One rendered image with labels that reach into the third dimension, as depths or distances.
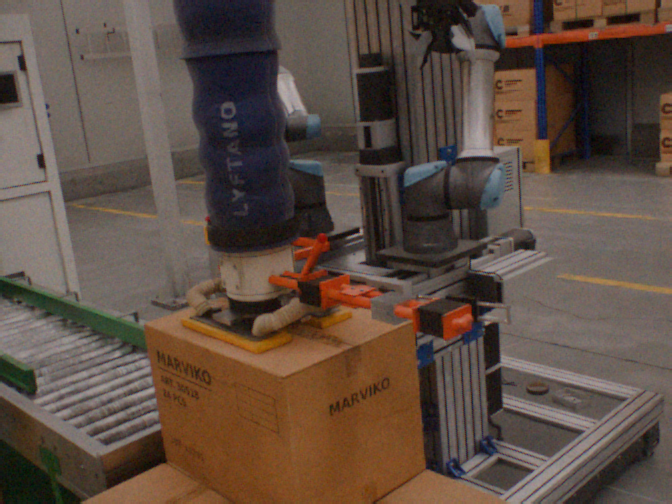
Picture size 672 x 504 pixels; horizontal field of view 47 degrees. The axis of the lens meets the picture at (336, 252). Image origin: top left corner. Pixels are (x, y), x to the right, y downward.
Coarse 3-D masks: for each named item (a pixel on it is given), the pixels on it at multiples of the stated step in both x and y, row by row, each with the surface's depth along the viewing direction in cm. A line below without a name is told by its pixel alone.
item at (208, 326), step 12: (216, 312) 191; (192, 324) 192; (204, 324) 190; (216, 324) 188; (240, 324) 186; (252, 324) 181; (216, 336) 184; (228, 336) 180; (240, 336) 179; (252, 336) 177; (264, 336) 176; (276, 336) 177; (288, 336) 177; (252, 348) 173; (264, 348) 173
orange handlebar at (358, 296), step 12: (300, 240) 217; (312, 240) 214; (300, 252) 203; (276, 276) 181; (348, 288) 168; (360, 288) 164; (372, 288) 163; (336, 300) 165; (348, 300) 162; (360, 300) 159; (396, 312) 151; (408, 312) 149; (456, 324) 141; (468, 324) 142
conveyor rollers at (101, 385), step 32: (0, 320) 358; (32, 320) 358; (64, 320) 350; (32, 352) 313; (64, 352) 306; (96, 352) 304; (128, 352) 303; (64, 384) 276; (96, 384) 275; (128, 384) 273; (64, 416) 249; (96, 416) 247; (128, 416) 244
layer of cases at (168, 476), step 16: (128, 480) 204; (144, 480) 203; (160, 480) 202; (176, 480) 201; (192, 480) 201; (416, 480) 190; (432, 480) 189; (448, 480) 188; (96, 496) 198; (112, 496) 197; (128, 496) 196; (144, 496) 195; (160, 496) 194; (176, 496) 194; (192, 496) 193; (208, 496) 192; (224, 496) 192; (384, 496) 185; (400, 496) 184; (416, 496) 183; (432, 496) 182; (448, 496) 182; (464, 496) 181; (480, 496) 180
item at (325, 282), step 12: (312, 276) 174; (324, 276) 175; (336, 276) 174; (348, 276) 171; (300, 288) 170; (312, 288) 167; (324, 288) 166; (336, 288) 169; (300, 300) 172; (312, 300) 168; (324, 300) 167
